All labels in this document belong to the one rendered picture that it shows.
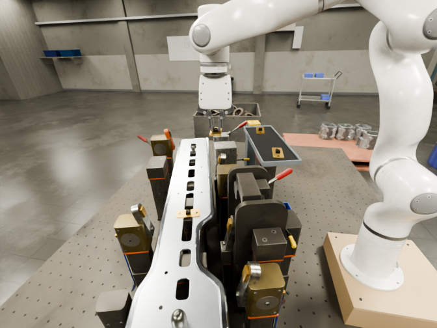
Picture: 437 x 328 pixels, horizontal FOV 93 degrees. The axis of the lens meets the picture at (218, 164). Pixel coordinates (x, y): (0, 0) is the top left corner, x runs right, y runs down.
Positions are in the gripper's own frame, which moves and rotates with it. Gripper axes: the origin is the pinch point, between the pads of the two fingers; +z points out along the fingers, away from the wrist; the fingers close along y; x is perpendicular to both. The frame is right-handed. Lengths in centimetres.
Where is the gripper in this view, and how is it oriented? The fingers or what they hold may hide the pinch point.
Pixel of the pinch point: (215, 123)
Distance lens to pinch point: 70.4
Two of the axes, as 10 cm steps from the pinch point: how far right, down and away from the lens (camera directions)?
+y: -10.0, -0.2, 0.6
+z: 0.1, 8.8, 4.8
